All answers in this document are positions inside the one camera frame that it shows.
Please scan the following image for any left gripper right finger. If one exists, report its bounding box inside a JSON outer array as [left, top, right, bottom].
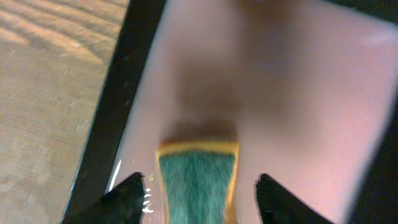
[[256, 174, 332, 224]]

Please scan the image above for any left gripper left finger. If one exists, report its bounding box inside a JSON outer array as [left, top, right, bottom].
[[64, 172, 145, 224]]

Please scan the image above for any green yellow sponge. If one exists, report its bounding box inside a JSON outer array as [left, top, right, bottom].
[[157, 140, 239, 224]]

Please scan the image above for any black rectangular water tray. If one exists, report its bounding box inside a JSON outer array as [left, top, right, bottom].
[[62, 1, 397, 223]]

